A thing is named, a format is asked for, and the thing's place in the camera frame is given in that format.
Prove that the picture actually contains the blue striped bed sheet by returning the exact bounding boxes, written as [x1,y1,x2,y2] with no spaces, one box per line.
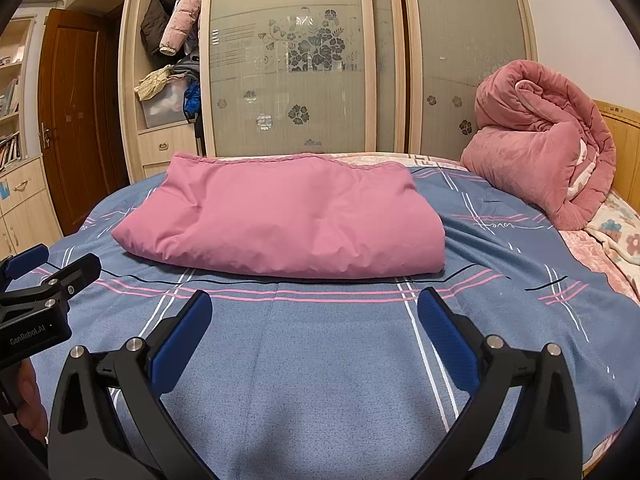
[10,160,640,480]

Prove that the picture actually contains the grey folded clothes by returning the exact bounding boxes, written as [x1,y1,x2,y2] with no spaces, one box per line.
[170,55,202,86]

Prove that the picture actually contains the row of books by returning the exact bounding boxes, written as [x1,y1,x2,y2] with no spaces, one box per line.
[0,131,22,169]

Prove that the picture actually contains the beige bookshelf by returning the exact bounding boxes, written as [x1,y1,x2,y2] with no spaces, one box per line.
[0,14,37,172]

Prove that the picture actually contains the pink hanging puffer jacket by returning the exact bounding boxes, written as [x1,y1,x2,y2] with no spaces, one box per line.
[158,0,204,57]

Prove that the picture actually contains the rolled pink quilt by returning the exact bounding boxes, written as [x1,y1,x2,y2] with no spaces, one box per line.
[460,59,618,232]

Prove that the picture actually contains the pink and white jacket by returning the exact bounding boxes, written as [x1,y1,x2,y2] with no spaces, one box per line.
[111,152,447,281]

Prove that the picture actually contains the person's left hand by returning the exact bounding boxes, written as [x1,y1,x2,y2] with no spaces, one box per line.
[15,359,49,443]

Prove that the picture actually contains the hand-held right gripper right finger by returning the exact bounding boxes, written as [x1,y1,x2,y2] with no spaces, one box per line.
[417,287,584,480]

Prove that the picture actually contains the beige wardrobe drawer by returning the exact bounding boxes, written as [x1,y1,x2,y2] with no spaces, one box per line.
[136,127,204,164]

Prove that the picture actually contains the beige wardrobe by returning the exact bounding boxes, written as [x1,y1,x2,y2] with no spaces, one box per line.
[117,0,539,187]

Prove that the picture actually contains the frosted door with small flowers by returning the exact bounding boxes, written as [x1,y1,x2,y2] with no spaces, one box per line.
[400,0,538,162]

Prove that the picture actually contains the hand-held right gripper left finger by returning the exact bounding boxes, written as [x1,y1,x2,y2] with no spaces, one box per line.
[46,290,217,480]

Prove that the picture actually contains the translucent storage box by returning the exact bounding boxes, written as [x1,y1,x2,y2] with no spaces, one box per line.
[139,82,199,129]

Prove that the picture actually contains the dark hanging jacket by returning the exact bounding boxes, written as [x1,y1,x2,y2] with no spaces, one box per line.
[139,0,181,57]

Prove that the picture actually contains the beige low cabinet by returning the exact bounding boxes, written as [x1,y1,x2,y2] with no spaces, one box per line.
[0,155,64,262]

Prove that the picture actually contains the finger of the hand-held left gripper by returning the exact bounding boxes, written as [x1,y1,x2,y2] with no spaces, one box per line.
[0,252,102,329]
[0,243,50,287]

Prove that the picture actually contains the brown wooden door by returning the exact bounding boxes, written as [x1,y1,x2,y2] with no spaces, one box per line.
[39,7,132,237]

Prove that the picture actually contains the blue clothing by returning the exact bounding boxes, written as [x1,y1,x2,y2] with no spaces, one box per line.
[182,82,202,122]

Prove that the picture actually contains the yellowish crumpled cloth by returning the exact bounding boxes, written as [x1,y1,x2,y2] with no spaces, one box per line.
[133,65,174,102]

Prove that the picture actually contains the frosted door with large flowers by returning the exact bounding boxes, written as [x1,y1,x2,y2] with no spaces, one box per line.
[205,0,397,159]

